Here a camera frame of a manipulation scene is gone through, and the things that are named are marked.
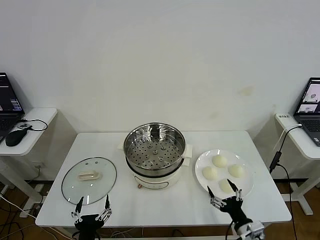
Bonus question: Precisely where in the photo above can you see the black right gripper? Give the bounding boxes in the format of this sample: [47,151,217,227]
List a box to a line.
[206,178,253,227]

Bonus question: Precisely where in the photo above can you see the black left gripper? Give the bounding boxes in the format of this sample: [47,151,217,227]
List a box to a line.
[70,193,113,240]

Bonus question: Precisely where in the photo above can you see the white steamed baozi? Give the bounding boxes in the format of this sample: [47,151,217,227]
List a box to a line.
[201,166,219,181]
[218,178,237,195]
[211,154,228,168]
[227,164,245,179]

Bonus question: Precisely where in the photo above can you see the round glass pot lid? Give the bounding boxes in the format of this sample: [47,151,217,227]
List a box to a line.
[61,156,118,206]

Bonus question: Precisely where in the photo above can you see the perforated steel steamer basket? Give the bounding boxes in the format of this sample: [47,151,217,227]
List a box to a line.
[123,121,187,176]

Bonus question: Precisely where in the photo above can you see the round white plate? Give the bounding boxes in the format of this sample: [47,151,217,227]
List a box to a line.
[194,149,255,200]

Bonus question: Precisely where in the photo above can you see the white floor power strip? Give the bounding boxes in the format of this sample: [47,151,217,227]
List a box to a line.
[34,183,50,200]

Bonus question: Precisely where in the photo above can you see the white electric cooking pot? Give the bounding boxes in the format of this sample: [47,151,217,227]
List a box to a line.
[117,141,194,190]

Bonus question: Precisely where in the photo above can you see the white side table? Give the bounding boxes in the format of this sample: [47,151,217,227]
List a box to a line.
[0,107,58,218]
[274,112,320,216]

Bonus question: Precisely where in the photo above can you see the black computer mouse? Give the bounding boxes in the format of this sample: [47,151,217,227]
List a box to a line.
[5,129,28,147]

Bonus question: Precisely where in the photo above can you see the small black usb hub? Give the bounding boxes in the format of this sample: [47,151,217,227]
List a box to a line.
[16,122,33,132]

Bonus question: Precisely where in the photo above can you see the dark open laptop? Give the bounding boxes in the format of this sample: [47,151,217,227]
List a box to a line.
[292,76,320,147]
[0,72,26,143]

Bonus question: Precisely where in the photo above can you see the white cables under table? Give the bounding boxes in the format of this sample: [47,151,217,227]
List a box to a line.
[109,228,131,240]

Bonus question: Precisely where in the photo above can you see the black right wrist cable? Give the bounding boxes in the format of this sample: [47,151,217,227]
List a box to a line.
[224,221,235,240]

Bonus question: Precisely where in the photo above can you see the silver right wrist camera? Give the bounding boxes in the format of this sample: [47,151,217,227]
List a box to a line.
[246,221,266,240]

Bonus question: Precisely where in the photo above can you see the white laptop cable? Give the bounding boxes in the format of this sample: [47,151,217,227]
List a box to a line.
[273,122,303,152]

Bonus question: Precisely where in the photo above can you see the white floor cable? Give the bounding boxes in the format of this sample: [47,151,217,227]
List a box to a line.
[0,194,37,218]

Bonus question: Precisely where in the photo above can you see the black hub cable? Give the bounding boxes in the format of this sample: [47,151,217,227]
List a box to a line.
[18,117,48,132]

